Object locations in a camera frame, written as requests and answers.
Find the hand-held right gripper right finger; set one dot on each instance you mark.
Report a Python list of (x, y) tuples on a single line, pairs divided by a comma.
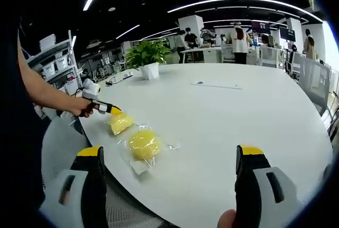
[(251, 185)]

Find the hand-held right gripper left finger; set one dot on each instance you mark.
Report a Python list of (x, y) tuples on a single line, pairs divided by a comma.
[(90, 185)]

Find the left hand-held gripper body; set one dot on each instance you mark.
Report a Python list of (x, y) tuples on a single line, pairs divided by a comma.
[(91, 87)]

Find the square yellow silicone block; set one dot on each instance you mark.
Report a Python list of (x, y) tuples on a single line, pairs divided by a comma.
[(120, 123)]

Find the round yellow silicone block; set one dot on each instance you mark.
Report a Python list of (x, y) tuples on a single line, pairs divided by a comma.
[(144, 144)]

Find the person's left hand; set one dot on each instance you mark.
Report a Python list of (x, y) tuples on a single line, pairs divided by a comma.
[(80, 107)]

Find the person's right hand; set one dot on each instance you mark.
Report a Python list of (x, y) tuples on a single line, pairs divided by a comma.
[(227, 218)]

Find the white storage bin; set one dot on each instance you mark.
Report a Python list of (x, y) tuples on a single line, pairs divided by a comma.
[(47, 41), (62, 62), (49, 69)]

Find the white shelving unit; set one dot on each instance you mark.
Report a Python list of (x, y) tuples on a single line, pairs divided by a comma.
[(72, 53)]

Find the grey mesh office chair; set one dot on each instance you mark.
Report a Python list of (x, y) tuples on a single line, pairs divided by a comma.
[(61, 145)]

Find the green potted plant white pot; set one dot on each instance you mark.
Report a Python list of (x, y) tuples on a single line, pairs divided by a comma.
[(149, 71)]

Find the short ceiling light strip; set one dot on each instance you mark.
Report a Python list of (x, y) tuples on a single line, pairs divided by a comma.
[(127, 31)]

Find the white background desk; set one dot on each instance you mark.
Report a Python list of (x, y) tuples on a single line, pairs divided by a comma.
[(209, 54)]

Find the white office chair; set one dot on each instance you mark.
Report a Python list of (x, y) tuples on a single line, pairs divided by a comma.
[(316, 79), (268, 55)]

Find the curved ceiling light strip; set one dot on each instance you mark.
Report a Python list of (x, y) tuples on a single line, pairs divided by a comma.
[(246, 0)]

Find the dark wall screen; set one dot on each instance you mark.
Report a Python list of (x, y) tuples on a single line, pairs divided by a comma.
[(260, 27), (287, 34)]

